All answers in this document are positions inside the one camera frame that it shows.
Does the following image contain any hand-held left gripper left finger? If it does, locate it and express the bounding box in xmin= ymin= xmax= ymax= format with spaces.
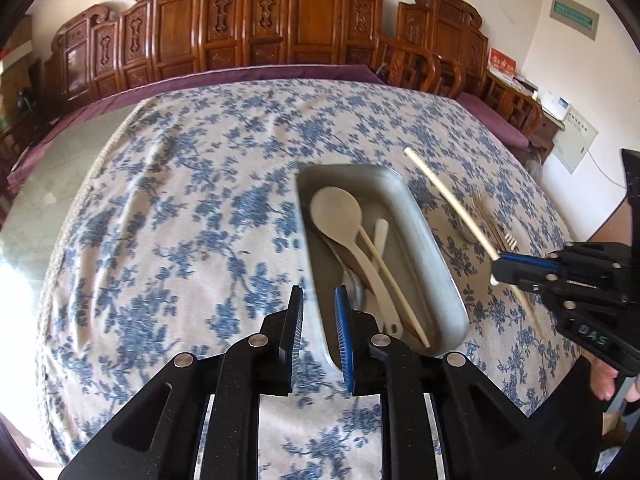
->
xmin=57 ymin=285 xmax=306 ymax=480

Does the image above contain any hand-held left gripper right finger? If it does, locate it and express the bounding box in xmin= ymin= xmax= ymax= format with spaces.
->
xmin=334 ymin=285 xmax=586 ymax=480

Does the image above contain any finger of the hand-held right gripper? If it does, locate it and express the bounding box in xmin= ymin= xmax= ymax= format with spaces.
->
xmin=497 ymin=252 xmax=571 ymax=273
xmin=490 ymin=264 xmax=556 ymax=293

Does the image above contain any beige chopstick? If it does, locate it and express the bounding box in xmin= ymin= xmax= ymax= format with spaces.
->
xmin=404 ymin=147 xmax=546 ymax=338
xmin=357 ymin=226 xmax=432 ymax=350

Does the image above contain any metal fork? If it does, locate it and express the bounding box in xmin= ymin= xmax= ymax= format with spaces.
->
xmin=470 ymin=185 xmax=506 ymax=256

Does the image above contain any rectangular metal container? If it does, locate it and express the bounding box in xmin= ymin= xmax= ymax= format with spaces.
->
xmin=295 ymin=162 xmax=471 ymax=368

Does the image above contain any small white spoon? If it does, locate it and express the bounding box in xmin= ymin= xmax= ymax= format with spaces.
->
xmin=362 ymin=218 xmax=391 ymax=326

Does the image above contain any large beige spoon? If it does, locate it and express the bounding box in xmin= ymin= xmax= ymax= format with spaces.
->
xmin=310 ymin=186 xmax=405 ymax=338

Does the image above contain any person's right hand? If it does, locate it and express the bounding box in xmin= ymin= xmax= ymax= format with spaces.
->
xmin=590 ymin=355 xmax=640 ymax=403

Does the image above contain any grey mop head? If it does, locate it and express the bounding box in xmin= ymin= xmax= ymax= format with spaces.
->
xmin=522 ymin=147 xmax=543 ymax=181

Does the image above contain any purple armchair cushion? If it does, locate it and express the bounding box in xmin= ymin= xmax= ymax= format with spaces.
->
xmin=457 ymin=92 xmax=531 ymax=150

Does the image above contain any white telephone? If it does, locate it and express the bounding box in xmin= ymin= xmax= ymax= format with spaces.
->
xmin=542 ymin=91 xmax=571 ymax=120

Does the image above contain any blue floral tablecloth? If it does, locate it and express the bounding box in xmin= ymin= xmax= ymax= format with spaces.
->
xmin=37 ymin=80 xmax=581 ymax=480

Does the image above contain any red printed box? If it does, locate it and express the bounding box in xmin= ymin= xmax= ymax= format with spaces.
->
xmin=487 ymin=47 xmax=517 ymax=83

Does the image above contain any carved wooden armchair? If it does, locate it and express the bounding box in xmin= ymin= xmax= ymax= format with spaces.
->
xmin=375 ymin=0 xmax=546 ymax=146

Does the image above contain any carved wooden sofa bench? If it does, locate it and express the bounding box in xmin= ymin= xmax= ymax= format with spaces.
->
xmin=42 ymin=0 xmax=401 ymax=111

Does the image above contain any white cable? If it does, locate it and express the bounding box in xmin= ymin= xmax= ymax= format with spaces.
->
xmin=585 ymin=152 xmax=627 ymax=190

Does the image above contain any white wall electrical cabinet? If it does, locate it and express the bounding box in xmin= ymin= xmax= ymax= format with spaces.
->
xmin=559 ymin=105 xmax=600 ymax=175

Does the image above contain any grey wall panel box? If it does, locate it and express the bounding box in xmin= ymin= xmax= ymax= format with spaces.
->
xmin=550 ymin=0 xmax=601 ymax=43

